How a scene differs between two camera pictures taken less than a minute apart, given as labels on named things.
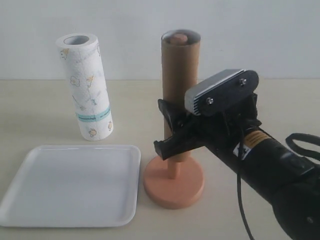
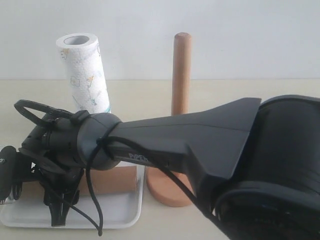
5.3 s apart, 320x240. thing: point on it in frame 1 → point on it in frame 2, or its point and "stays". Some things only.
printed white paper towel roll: x=82 y=57 stays
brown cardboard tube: x=180 y=60 → x=108 y=180
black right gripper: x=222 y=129 → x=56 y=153
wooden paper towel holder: x=174 y=184 stays
